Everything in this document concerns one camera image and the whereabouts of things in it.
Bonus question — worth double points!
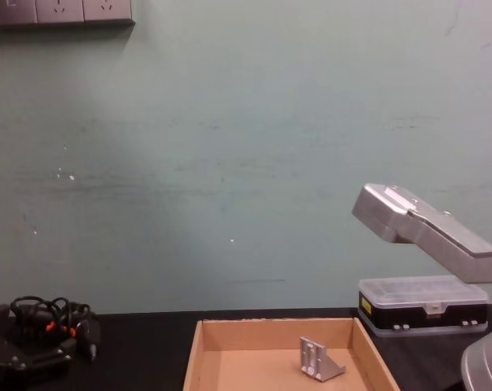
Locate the black table cloth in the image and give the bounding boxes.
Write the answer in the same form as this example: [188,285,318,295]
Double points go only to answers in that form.
[0,305,492,391]

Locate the shallow brown cardboard tray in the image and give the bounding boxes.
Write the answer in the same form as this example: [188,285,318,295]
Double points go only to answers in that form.
[182,317,402,391]

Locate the clear plastic case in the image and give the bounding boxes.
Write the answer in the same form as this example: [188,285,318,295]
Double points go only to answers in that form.
[357,275,490,338]

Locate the black corded tool orange parts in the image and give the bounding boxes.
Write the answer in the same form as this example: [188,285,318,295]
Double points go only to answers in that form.
[9,295,103,363]

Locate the silver aluminium corner bracket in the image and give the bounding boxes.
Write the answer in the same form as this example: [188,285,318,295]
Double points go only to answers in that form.
[298,336,348,383]

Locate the grey wall socket plate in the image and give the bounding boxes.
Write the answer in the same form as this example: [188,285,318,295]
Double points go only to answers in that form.
[82,0,136,24]
[35,0,86,24]

